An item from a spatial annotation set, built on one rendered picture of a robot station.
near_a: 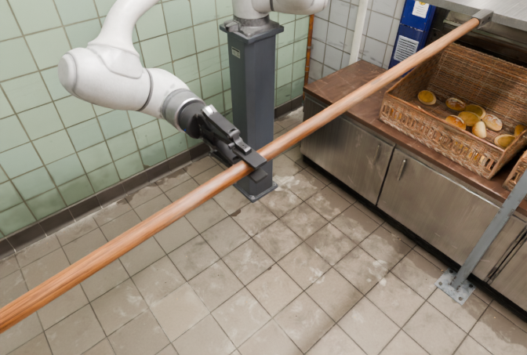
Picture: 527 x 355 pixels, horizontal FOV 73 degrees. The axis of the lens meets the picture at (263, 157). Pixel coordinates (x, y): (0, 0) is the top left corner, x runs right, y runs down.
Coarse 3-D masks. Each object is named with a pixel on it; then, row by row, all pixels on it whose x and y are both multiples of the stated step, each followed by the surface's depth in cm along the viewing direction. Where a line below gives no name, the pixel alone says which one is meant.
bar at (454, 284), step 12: (516, 192) 128; (504, 204) 133; (516, 204) 130; (504, 216) 135; (492, 228) 141; (480, 240) 148; (492, 240) 144; (480, 252) 151; (468, 264) 158; (444, 276) 176; (456, 276) 166; (444, 288) 171; (456, 288) 170; (468, 288) 171; (456, 300) 166
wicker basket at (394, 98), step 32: (448, 64) 182; (512, 64) 161; (384, 96) 167; (416, 96) 190; (448, 96) 185; (480, 96) 174; (512, 96) 164; (416, 128) 169; (448, 128) 149; (512, 128) 167
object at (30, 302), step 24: (432, 48) 98; (384, 72) 90; (360, 96) 84; (312, 120) 77; (288, 144) 73; (240, 168) 67; (192, 192) 63; (216, 192) 65; (168, 216) 60; (120, 240) 56; (144, 240) 58; (72, 264) 54; (96, 264) 54; (48, 288) 51; (0, 312) 49; (24, 312) 49
